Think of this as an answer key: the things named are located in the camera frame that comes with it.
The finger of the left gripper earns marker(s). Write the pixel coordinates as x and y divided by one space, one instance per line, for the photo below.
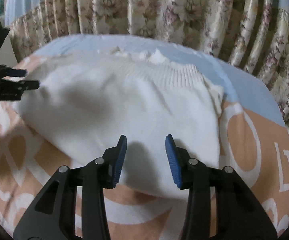
27 85
16 72

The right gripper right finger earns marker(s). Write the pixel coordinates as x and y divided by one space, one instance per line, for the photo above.
220 205

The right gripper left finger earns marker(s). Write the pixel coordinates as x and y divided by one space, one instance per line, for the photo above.
51 215

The white knit sweater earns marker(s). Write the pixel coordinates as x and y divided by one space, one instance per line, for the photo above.
86 101

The orange white patterned blanket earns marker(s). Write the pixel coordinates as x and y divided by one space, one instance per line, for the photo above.
256 148

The light blue bed sheet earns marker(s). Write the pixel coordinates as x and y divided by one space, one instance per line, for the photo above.
239 86

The floral beige curtain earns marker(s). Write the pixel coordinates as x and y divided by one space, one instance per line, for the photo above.
252 35

